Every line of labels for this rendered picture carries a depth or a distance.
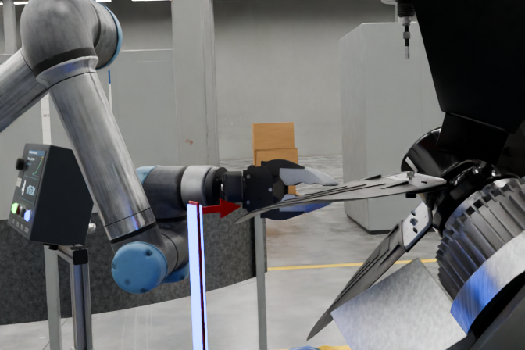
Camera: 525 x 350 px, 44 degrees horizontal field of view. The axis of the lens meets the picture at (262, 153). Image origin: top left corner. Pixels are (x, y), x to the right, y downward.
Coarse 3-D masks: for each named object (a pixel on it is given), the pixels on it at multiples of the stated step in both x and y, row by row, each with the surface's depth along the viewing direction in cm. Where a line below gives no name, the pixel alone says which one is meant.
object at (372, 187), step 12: (360, 180) 95; (372, 180) 94; (384, 180) 94; (396, 180) 93; (408, 180) 91; (312, 192) 90; (324, 192) 88; (336, 192) 87; (348, 192) 87; (360, 192) 86; (372, 192) 86; (384, 192) 86; (396, 192) 87; (276, 204) 88; (288, 204) 78; (300, 204) 77; (252, 216) 96
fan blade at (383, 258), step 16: (400, 224) 109; (384, 240) 111; (400, 240) 104; (384, 256) 105; (400, 256) 101; (368, 272) 107; (384, 272) 102; (352, 288) 108; (336, 304) 110; (320, 320) 110
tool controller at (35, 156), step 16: (32, 144) 140; (16, 160) 144; (32, 160) 135; (48, 160) 125; (64, 160) 127; (32, 176) 132; (48, 176) 125; (64, 176) 127; (80, 176) 128; (16, 192) 144; (32, 192) 129; (48, 192) 125; (64, 192) 127; (80, 192) 128; (32, 208) 127; (48, 208) 125; (64, 208) 127; (80, 208) 128; (16, 224) 136; (32, 224) 124; (48, 224) 125; (64, 224) 127; (80, 224) 129; (32, 240) 124; (48, 240) 126; (64, 240) 127; (80, 240) 129
